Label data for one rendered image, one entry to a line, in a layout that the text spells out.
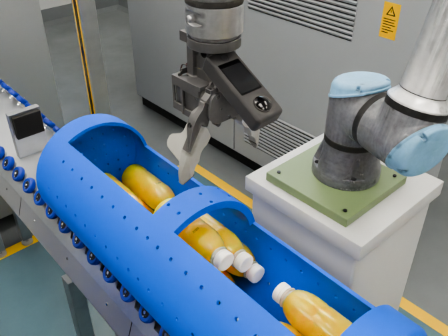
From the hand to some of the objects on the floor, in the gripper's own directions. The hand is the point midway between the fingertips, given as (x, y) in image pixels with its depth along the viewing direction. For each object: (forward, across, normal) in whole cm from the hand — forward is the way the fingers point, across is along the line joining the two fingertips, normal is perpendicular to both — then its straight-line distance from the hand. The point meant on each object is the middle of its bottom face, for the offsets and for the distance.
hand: (223, 167), depth 76 cm
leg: (+139, 0, -70) cm, 156 cm away
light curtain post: (+139, -41, -113) cm, 184 cm away
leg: (+139, -16, -168) cm, 219 cm away
